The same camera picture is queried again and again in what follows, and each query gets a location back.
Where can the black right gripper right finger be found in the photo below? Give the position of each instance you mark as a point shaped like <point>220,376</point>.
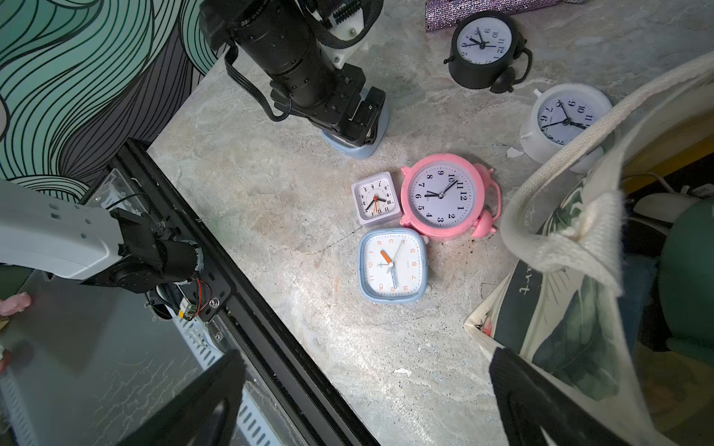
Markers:
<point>533,411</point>

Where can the white slotted cable duct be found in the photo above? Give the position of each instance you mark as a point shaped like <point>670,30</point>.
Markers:
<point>258,423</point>

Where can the small pink square clock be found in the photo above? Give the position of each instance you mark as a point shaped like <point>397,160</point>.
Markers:
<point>376,200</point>

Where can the cream floral canvas bag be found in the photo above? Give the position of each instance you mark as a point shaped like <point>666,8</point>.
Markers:
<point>582,304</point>

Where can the small black twin-bell clock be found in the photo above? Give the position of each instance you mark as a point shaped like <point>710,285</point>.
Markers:
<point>488,51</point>

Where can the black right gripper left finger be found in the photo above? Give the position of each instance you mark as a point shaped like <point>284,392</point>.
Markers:
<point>204,413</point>

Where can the light blue square clock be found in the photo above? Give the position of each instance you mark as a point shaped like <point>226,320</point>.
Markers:
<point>393,266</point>

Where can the blue square alarm clock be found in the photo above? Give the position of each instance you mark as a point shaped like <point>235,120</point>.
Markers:
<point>365,129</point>

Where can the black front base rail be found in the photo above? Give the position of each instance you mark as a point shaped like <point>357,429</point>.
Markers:
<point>234,290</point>

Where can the white twin-bell alarm clock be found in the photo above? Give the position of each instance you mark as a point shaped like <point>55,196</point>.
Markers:
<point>665,207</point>

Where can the pink pig figurine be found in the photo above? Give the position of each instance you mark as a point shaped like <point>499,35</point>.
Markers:
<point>15,304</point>

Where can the small white round clock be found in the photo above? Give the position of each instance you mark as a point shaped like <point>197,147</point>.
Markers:
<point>559,115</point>

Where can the pink twin-bell alarm clock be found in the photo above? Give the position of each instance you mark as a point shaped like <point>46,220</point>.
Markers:
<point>444,196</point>

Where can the green round alarm clock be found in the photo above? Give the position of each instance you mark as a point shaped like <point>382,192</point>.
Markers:
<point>685,283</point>

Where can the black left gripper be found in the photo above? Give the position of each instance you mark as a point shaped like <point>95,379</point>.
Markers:
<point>273,54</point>

